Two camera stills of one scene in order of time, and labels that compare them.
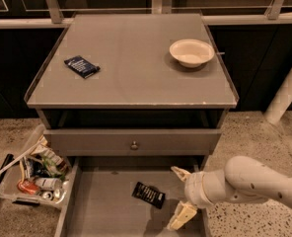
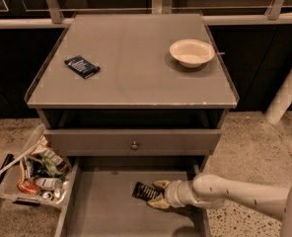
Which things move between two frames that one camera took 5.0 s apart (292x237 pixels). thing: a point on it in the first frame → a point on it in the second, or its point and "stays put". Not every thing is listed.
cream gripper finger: (184, 212) → (158, 202)
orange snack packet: (28, 186) stays put
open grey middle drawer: (128, 197) stays put
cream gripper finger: (183, 175) → (161, 183)
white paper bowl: (190, 52) stays put
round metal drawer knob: (134, 146) stays put
